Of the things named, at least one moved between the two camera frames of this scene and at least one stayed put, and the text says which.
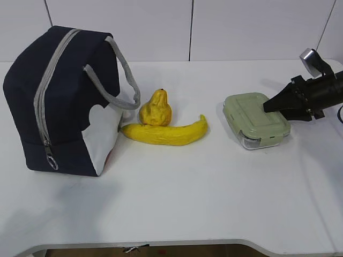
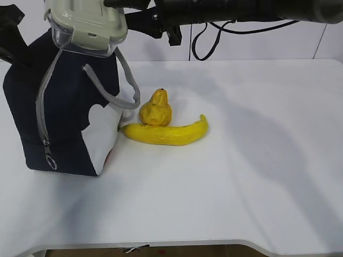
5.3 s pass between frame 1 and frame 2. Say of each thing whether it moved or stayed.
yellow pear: stayed
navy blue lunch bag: stayed
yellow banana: stayed
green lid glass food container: moved
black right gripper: moved
